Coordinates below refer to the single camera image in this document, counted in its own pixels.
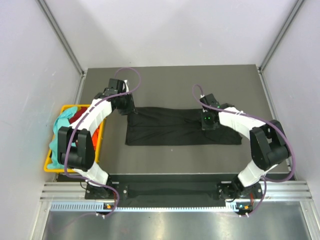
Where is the black t-shirt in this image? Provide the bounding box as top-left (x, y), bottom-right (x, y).
top-left (125, 107), bottom-right (242, 146)

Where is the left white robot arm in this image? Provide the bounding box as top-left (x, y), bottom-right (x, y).
top-left (57, 78), bottom-right (136, 199)

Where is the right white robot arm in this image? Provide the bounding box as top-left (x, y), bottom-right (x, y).
top-left (199, 94), bottom-right (291, 198)

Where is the yellow plastic bin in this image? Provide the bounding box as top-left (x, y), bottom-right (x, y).
top-left (43, 104), bottom-right (106, 174)

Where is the orange t-shirt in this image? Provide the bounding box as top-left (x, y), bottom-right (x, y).
top-left (91, 126), bottom-right (102, 151)

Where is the dark red t-shirt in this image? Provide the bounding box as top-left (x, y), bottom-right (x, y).
top-left (69, 107), bottom-right (88, 124)

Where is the teal t-shirt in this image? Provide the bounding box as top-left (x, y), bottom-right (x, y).
top-left (47, 106), bottom-right (78, 170)

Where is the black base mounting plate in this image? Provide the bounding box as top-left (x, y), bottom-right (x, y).
top-left (84, 173), bottom-right (263, 208)

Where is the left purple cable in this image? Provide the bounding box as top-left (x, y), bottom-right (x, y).
top-left (63, 67), bottom-right (142, 217)

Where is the purple cable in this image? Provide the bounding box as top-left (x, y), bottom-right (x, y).
top-left (63, 67), bottom-right (142, 217)
top-left (191, 84), bottom-right (297, 217)

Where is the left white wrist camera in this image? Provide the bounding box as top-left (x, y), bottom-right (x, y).
top-left (122, 79), bottom-right (130, 93)

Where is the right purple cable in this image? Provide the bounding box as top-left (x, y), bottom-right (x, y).
top-left (191, 84), bottom-right (297, 217)

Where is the slotted grey cable duct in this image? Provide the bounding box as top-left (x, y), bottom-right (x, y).
top-left (48, 201), bottom-right (253, 213)

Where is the left aluminium frame post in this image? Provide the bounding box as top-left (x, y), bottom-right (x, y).
top-left (36, 0), bottom-right (85, 76)

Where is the aluminium frame post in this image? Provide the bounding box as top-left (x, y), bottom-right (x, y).
top-left (257, 0), bottom-right (306, 74)
top-left (36, 0), bottom-right (85, 76)

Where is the right aluminium frame post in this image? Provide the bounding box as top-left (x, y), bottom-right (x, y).
top-left (257, 0), bottom-right (306, 74)

